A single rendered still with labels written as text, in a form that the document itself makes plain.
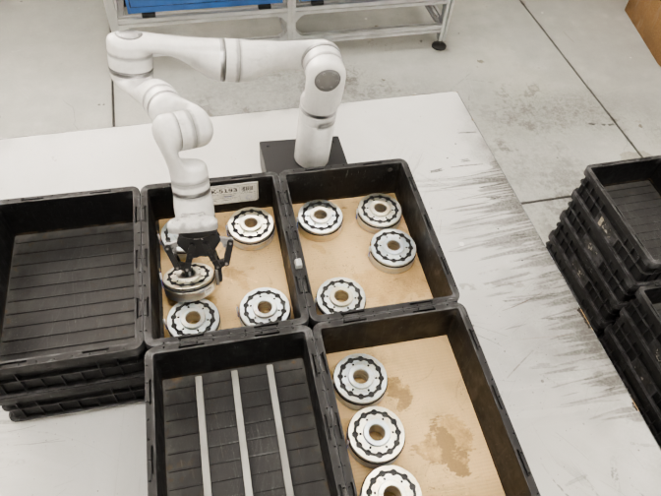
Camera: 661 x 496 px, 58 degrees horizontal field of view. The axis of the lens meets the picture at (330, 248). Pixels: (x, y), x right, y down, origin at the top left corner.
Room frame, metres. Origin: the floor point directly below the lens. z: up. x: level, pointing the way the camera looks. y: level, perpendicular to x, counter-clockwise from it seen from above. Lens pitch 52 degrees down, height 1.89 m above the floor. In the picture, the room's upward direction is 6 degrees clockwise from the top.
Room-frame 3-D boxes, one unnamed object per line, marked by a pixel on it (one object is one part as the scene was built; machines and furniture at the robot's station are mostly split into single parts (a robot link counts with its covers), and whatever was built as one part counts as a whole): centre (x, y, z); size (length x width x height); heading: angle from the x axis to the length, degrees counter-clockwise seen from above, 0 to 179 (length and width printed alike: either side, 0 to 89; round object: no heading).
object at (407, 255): (0.82, -0.14, 0.86); 0.10 x 0.10 x 0.01
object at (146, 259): (0.72, 0.22, 0.92); 0.40 x 0.30 x 0.02; 16
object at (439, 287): (0.80, -0.07, 0.87); 0.40 x 0.30 x 0.11; 16
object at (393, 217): (0.93, -0.10, 0.86); 0.10 x 0.10 x 0.01
